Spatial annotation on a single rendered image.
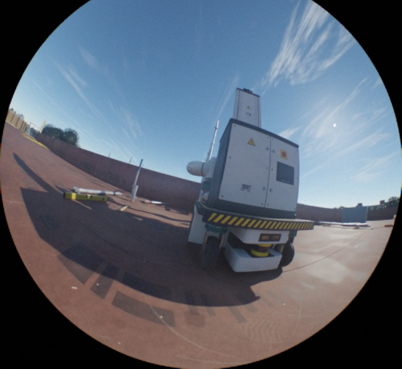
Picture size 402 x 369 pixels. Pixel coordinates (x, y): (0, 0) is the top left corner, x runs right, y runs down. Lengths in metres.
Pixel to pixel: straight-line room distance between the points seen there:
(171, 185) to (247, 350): 2.98
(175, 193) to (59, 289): 2.84
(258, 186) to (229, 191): 0.17
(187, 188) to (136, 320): 2.80
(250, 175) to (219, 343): 0.69
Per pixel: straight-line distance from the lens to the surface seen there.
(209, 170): 1.15
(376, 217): 11.40
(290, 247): 0.82
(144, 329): 0.39
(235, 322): 0.46
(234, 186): 0.60
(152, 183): 3.11
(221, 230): 0.56
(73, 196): 1.22
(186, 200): 2.93
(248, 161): 0.66
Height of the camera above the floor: 0.36
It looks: 14 degrees up
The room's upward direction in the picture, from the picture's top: 14 degrees clockwise
